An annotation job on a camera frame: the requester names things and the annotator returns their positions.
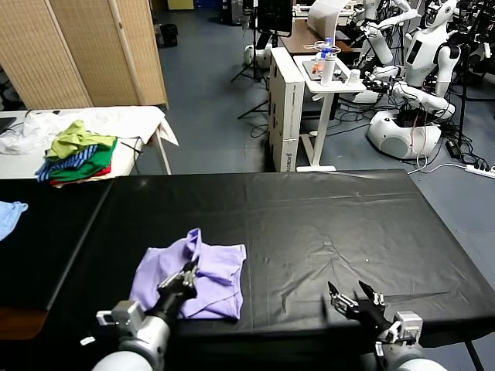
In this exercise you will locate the bamboo folding screen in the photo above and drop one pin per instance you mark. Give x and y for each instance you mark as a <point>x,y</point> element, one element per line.
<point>77,50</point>

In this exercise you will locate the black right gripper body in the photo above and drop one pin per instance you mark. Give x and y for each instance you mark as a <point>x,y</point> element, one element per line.
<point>367,313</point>

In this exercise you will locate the black trash bin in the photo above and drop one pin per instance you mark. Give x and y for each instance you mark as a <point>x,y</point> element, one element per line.
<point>169,35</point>

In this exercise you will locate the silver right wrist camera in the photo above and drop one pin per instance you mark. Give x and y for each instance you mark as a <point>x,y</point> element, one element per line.
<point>408,322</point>

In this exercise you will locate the white tablecloth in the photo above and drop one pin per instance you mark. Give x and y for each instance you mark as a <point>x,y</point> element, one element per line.
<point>127,120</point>

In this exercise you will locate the blue striped garment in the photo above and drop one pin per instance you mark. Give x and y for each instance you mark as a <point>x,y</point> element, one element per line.
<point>67,162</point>

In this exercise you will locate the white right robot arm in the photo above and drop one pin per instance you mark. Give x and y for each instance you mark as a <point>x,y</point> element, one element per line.
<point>410,359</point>

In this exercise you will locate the black monitor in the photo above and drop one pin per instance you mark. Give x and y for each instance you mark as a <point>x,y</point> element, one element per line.
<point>274,15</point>

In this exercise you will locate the lime green garment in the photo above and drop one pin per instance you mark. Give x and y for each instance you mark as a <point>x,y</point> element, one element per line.
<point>71,141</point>

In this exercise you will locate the white standing desk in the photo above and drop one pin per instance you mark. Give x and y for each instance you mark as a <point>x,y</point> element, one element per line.
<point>328,100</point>

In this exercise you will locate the black pole stand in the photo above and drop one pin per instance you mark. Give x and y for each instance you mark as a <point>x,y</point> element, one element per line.
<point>465,96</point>

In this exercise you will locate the white table leg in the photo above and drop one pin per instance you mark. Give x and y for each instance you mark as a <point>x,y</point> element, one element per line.
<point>164,152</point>

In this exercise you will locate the light blue garment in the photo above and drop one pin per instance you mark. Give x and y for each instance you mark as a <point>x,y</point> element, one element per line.
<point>9,220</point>

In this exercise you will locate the black power adapter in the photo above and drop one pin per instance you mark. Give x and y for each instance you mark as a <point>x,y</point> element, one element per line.
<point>453,148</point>

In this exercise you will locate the white crumpled cloth pile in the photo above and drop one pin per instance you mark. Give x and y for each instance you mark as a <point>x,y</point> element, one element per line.
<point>36,129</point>

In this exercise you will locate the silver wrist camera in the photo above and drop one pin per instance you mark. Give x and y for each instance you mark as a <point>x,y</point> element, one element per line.
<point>123,313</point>
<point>408,322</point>

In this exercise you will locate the brown wooden desk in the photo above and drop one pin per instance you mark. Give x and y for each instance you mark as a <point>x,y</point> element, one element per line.
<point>299,38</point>

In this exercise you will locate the small black table cover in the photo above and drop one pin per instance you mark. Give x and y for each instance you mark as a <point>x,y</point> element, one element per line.
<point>50,239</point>

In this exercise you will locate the blue capped water bottle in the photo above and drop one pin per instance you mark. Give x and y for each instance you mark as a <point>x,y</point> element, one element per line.
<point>327,45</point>

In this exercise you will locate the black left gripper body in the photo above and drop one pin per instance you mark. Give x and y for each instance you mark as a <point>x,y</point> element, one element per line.
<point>174,299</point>

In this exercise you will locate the red garment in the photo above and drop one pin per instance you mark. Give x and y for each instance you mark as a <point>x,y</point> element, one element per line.
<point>102,172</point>

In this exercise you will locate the white paper cup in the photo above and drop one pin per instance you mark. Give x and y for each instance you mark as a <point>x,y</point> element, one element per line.
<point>354,77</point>

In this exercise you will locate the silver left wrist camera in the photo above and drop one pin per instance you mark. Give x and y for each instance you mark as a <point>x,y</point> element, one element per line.
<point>123,313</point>

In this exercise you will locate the beige garment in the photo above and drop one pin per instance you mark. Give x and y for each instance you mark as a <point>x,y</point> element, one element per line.
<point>83,181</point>

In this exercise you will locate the black laptop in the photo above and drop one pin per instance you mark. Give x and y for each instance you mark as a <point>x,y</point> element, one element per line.
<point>7,124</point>

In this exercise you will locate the black tripod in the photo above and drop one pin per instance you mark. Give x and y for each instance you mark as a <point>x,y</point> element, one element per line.
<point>255,58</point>

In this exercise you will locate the lavender t-shirt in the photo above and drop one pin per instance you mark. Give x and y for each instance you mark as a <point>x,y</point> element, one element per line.
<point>220,270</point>

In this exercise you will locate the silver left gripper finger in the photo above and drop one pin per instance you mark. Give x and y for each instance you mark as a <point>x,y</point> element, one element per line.
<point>189,276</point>
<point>172,281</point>

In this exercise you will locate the white robot with raised arm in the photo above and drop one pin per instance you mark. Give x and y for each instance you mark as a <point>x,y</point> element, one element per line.
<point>381,42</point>

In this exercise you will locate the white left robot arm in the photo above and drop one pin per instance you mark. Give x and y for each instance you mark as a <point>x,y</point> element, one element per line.
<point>135,348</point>

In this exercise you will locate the tall white cardboard box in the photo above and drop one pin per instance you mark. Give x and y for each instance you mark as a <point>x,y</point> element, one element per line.
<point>288,116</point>

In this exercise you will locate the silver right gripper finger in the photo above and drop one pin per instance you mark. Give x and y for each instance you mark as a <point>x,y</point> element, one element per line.
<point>342,302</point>
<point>374,298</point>

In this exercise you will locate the pile of colourful clothes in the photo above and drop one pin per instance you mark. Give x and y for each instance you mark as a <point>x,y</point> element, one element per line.
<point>98,158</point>

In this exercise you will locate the white curved shell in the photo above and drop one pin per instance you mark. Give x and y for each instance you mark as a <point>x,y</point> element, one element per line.
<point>323,17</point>

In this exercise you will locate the white tumbler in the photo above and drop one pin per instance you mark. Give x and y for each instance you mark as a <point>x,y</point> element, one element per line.
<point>328,71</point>

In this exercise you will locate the large black table cover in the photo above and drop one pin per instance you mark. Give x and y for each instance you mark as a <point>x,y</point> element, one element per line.
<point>386,232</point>

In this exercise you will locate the black monitor stand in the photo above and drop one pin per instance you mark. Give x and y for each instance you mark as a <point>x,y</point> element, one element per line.
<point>253,110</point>

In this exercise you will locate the grey laptop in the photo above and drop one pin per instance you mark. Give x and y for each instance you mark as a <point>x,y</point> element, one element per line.
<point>311,69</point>

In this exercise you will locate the small white robot base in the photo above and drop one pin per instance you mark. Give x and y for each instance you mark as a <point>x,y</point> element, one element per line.
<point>265,57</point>

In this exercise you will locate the small orange object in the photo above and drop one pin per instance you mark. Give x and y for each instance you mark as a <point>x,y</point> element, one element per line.
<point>318,68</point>

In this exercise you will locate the white humanoid robot with base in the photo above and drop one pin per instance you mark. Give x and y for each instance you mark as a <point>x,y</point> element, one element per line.
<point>421,50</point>

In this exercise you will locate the white power strip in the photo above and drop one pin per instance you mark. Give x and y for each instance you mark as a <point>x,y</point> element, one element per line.
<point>481,170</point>

